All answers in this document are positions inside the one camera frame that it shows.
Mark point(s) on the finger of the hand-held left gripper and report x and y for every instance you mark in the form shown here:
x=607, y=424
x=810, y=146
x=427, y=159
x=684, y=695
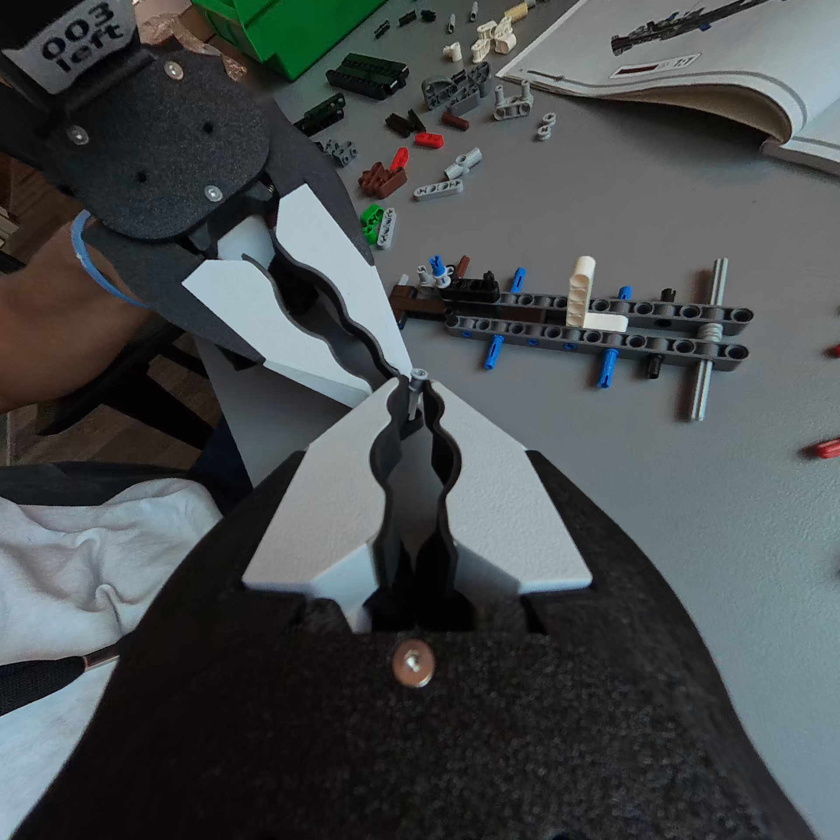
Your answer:
x=262, y=315
x=341, y=262

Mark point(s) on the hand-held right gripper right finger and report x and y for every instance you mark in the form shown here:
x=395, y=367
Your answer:
x=512, y=518

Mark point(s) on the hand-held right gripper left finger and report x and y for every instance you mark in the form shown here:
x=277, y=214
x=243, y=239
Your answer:
x=315, y=512

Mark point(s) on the small grey lego pin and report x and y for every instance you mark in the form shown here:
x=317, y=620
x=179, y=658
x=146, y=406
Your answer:
x=417, y=387

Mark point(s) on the person's left forearm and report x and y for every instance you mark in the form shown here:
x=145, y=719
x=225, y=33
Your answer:
x=59, y=328

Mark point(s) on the green lego piece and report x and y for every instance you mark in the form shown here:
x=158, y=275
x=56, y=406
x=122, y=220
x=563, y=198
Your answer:
x=372, y=223

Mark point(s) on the brown lego brick piece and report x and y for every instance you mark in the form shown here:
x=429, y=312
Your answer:
x=380, y=180

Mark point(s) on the grey lego piece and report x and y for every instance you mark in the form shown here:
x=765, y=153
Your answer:
x=341, y=151

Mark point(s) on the short light grey lego beam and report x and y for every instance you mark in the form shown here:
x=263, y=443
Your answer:
x=438, y=190

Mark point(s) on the dark lego beam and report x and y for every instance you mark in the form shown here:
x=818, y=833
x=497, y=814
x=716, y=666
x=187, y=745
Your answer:
x=320, y=114

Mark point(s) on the small black lego piece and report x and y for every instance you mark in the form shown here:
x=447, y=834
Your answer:
x=405, y=123

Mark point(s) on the light grey lego axle connector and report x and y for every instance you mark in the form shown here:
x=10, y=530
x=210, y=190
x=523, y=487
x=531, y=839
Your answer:
x=463, y=163

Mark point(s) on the small brown lego piece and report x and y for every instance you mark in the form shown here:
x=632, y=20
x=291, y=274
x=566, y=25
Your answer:
x=455, y=121

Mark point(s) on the black lego beam stack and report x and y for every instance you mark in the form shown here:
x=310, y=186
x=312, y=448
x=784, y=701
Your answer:
x=367, y=75

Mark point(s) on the long grey lego beam assembly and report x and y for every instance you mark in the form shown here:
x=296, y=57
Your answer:
x=558, y=321

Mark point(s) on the light grey angled lego connector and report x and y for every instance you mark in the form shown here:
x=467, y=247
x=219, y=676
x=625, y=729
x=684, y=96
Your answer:
x=513, y=102

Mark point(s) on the white lego connector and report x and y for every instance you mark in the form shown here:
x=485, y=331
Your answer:
x=453, y=52
x=484, y=40
x=505, y=36

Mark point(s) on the beige lego piece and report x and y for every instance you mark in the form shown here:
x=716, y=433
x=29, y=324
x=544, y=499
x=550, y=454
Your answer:
x=516, y=11

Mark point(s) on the crumpled brown plastic wrap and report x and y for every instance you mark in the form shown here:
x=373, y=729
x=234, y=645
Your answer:
x=167, y=33

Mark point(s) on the blue wristband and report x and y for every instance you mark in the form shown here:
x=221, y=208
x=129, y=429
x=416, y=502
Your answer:
x=82, y=262

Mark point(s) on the black office chair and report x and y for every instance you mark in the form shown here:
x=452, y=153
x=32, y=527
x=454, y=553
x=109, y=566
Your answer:
x=131, y=387

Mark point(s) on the green plastic bin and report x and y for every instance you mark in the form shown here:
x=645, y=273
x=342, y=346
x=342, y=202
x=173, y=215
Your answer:
x=295, y=33

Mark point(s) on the white shirt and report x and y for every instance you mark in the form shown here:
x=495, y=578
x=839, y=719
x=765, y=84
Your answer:
x=79, y=564

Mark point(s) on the instruction booklet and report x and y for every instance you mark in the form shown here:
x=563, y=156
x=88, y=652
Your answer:
x=656, y=65

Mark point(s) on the dark grey lego frame cluster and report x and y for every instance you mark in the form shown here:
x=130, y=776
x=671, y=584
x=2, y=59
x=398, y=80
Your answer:
x=456, y=88

